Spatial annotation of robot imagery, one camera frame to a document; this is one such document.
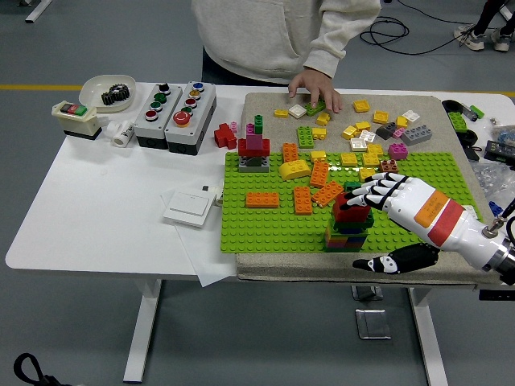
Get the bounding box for black table control panel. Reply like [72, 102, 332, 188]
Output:
[477, 288, 515, 302]

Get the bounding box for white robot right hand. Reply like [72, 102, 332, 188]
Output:
[340, 172, 507, 275]

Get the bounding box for black gear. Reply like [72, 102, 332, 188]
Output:
[100, 83, 130, 107]

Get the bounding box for light green wide brick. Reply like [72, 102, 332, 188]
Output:
[296, 125, 316, 149]

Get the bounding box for orange long toy brick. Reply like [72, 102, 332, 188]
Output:
[293, 186, 314, 216]
[245, 191, 280, 209]
[309, 160, 330, 189]
[311, 180, 345, 206]
[281, 142, 300, 164]

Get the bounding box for person's left hand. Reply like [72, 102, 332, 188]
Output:
[287, 66, 344, 114]

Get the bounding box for black flat part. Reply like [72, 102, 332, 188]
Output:
[462, 143, 483, 162]

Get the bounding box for white bowl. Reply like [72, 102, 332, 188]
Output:
[78, 74, 137, 113]

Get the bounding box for white wall switch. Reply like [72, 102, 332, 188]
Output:
[163, 191, 214, 228]

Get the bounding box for red cross-shaped brick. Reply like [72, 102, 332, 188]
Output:
[213, 122, 238, 150]

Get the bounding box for red pink grey brick tower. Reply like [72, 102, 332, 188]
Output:
[237, 114, 271, 174]

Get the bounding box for grey emergency-stop control box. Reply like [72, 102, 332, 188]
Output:
[164, 80, 218, 155]

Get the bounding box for magenta square toy brick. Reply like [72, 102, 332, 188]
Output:
[388, 142, 409, 161]

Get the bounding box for bystander person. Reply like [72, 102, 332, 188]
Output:
[453, 0, 515, 52]

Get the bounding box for grey-brown mat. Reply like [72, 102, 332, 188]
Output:
[235, 92, 515, 285]

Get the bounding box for multicolour brick tower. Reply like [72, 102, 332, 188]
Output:
[323, 208, 375, 253]

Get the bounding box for white table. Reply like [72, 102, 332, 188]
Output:
[4, 82, 515, 385]

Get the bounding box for white red-green switch box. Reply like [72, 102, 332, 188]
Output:
[51, 100, 104, 141]

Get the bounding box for white desk leg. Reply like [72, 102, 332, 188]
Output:
[24, 0, 53, 23]

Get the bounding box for black floor cable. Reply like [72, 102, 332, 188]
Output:
[359, 18, 478, 56]

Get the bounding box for yellow curved toy brick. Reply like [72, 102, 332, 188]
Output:
[278, 159, 313, 182]

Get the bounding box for silver floor socket plate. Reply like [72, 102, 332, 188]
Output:
[354, 308, 392, 341]
[351, 284, 384, 302]

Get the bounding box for green toy baseplate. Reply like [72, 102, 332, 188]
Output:
[220, 151, 496, 254]

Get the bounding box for white pipe fitting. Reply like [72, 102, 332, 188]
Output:
[105, 119, 136, 148]

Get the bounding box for red curved toy brick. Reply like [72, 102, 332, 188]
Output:
[334, 192, 371, 213]

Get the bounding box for grey four-button control box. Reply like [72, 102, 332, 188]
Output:
[133, 83, 184, 150]

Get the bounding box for light grey long brick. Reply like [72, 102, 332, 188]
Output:
[400, 125, 434, 146]

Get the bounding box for black electronic module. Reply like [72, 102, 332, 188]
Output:
[484, 139, 515, 164]

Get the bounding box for clear plastic bag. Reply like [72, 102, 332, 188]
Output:
[470, 162, 515, 210]

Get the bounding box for white paper sheet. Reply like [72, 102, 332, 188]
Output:
[159, 183, 238, 289]

